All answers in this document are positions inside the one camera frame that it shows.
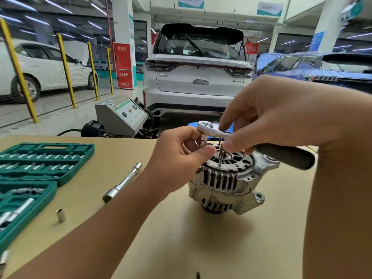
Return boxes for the person's left hand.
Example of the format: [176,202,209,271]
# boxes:
[145,126,217,204]

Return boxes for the person's right hand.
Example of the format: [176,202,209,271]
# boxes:
[218,75,345,154]

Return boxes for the long steel bolt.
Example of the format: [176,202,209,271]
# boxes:
[218,138,225,168]

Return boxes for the black handled ratchet wrench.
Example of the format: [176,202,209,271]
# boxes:
[197,121,316,171]

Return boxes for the person's right forearm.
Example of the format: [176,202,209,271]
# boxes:
[302,89,372,279]

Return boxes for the person's left forearm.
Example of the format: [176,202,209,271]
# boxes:
[6,177,164,279]

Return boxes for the silver alternator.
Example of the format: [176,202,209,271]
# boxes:
[188,142,281,216]

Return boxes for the white suv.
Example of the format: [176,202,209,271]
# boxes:
[142,23,254,118]

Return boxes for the silver sliding bar adapter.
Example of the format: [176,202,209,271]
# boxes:
[102,163,143,204]

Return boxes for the grey machine with control panel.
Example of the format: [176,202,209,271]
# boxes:
[95,98,149,139]

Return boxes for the red banner sign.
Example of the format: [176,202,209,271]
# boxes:
[245,42,260,56]

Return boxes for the blue car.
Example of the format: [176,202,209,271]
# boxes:
[252,52,372,95]

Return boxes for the black motor unit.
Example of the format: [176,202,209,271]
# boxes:
[81,120,106,138]

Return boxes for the red standing sign board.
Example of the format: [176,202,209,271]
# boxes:
[112,42,135,90]

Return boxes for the white teal hanging sign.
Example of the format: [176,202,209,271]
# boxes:
[177,0,205,10]
[339,0,364,24]
[256,2,284,18]

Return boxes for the rows of silver bits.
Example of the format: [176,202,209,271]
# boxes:
[0,153,85,172]

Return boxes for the green plastic tool case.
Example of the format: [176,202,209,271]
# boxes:
[0,142,95,254]

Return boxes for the silver universal joint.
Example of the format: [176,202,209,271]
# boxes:
[9,187,45,197]

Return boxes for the white car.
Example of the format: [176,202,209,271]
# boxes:
[0,37,100,104]

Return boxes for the silver extension bar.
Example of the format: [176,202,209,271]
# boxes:
[0,197,35,228]

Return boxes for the yellow fence post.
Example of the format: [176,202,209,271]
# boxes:
[87,42,100,102]
[0,18,40,124]
[106,47,115,96]
[56,33,78,109]

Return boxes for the blue wall sign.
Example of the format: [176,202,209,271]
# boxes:
[308,31,325,52]

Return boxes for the black cable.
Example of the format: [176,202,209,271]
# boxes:
[57,128,83,136]

